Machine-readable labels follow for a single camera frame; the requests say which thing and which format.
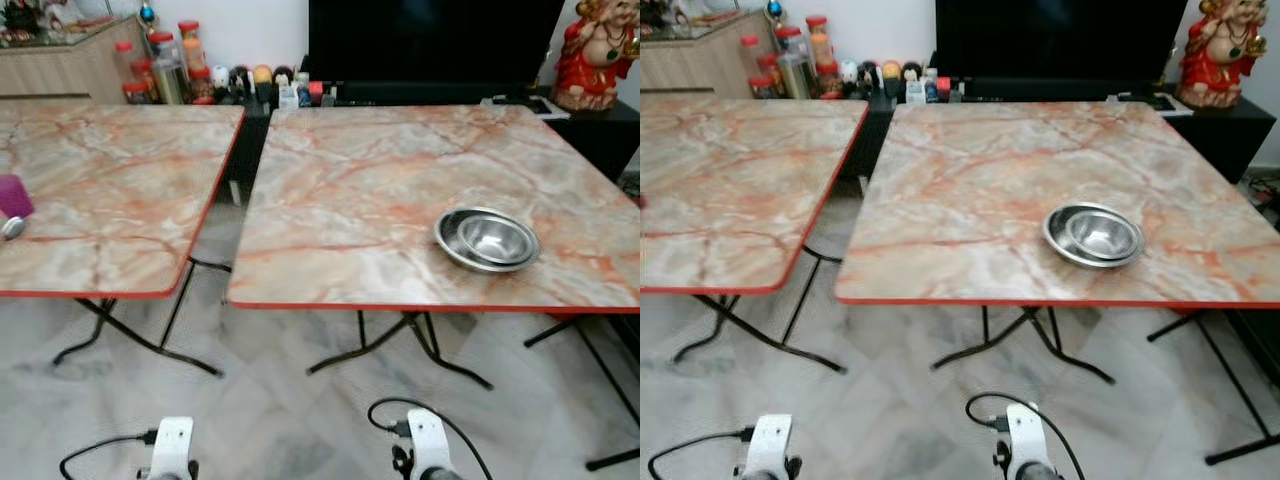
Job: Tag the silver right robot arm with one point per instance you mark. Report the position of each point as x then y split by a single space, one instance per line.
438 474
1038 472

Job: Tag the pink plastic cup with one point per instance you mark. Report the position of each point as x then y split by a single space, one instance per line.
14 197

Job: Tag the small red box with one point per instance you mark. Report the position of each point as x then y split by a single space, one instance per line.
316 90
947 89

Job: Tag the small white box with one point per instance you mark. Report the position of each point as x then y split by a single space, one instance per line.
916 92
288 97

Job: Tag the black remote on white tray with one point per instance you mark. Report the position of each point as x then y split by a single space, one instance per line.
530 105
1155 102

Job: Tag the short red filled jar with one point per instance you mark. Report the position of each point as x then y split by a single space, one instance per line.
764 87
136 93

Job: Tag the small red filled jar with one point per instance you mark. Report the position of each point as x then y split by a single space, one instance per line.
828 80
202 84

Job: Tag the tall steel tumbler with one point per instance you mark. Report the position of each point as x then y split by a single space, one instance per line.
168 83
795 78

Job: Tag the black and white figurine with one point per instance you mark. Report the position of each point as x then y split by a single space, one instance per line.
241 80
870 75

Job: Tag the white round figurine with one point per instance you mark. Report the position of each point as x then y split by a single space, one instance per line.
849 72
221 78

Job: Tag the black head figurine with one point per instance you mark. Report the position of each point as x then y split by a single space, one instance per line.
912 73
283 78

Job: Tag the yellow head figurine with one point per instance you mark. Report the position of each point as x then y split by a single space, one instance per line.
892 71
262 76

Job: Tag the slim clear jar red lid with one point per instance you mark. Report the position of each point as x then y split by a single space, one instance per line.
124 62
750 57

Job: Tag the light wooden cabinet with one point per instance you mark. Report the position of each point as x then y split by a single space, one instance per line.
690 65
60 70

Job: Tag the wide clear jar red lid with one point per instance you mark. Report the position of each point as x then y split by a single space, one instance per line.
789 42
161 48

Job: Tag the black television screen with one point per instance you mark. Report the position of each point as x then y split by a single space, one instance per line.
435 40
1060 38

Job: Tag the orange filled jar red lid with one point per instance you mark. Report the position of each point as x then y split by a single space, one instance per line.
817 40
190 45

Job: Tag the red robed statue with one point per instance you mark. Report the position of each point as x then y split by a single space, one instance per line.
595 60
1220 55

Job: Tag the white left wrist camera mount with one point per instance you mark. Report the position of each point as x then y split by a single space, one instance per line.
768 445
172 445

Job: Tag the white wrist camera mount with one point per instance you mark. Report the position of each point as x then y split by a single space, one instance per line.
1028 435
428 440
768 445
172 445

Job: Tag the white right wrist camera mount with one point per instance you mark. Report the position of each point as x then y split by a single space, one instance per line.
428 440
1028 435

